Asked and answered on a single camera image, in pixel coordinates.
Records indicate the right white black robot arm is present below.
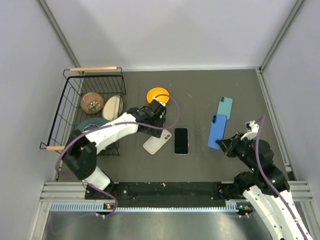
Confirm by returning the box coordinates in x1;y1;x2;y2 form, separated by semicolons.
216;133;312;240

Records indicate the teal phone case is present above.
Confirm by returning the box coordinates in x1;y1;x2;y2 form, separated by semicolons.
217;96;233;120

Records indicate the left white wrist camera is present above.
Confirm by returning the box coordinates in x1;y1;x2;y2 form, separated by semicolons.
152;96;167;119

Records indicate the beige phone case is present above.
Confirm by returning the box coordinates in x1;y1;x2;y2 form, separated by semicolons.
143;129;172;155

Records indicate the brown ceramic vase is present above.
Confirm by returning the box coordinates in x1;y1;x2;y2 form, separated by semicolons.
80;92;105;115

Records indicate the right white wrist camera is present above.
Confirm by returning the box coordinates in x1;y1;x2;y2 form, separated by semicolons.
240;120;260;141

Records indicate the orange bowl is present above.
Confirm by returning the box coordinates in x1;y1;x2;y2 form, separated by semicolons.
146;87;170;106

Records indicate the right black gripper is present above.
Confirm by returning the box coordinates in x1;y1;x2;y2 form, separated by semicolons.
215;131;258;171

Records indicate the black wire basket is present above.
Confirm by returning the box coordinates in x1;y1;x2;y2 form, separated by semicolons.
39;66;126;152

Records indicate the blue phone case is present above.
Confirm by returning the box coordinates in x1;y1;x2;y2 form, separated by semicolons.
208;114;227;150

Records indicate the blue grey ceramic bowl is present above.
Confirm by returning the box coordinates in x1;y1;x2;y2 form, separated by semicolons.
74;117;110;133

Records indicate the beige oval plate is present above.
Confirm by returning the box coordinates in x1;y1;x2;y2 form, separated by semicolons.
102;95;123;121

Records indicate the clear transparent phone case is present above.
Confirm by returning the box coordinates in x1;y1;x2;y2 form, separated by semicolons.
173;127;190;156

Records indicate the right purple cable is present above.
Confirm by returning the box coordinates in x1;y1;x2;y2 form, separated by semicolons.
237;115;313;240

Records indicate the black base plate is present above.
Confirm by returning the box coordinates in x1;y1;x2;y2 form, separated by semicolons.
84;181;253;202

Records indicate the grey cable duct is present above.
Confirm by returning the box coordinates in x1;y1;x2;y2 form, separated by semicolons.
49;201;251;213

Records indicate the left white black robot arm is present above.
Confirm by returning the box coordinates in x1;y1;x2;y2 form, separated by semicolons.
59;99;167;199

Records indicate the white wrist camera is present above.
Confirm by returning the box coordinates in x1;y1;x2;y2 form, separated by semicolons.
240;120;260;141
152;96;167;119

